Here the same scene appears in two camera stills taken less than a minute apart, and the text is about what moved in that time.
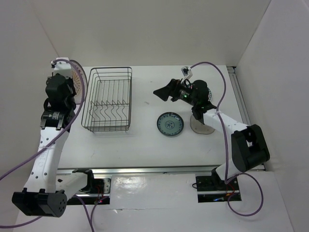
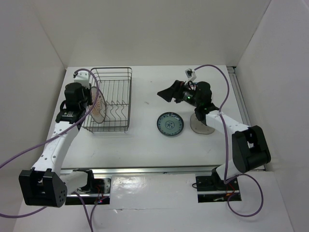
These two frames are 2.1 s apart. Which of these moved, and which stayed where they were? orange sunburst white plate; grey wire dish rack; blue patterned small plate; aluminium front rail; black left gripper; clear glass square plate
Moved: black left gripper; orange sunburst white plate
Stayed: aluminium front rail; grey wire dish rack; clear glass square plate; blue patterned small plate
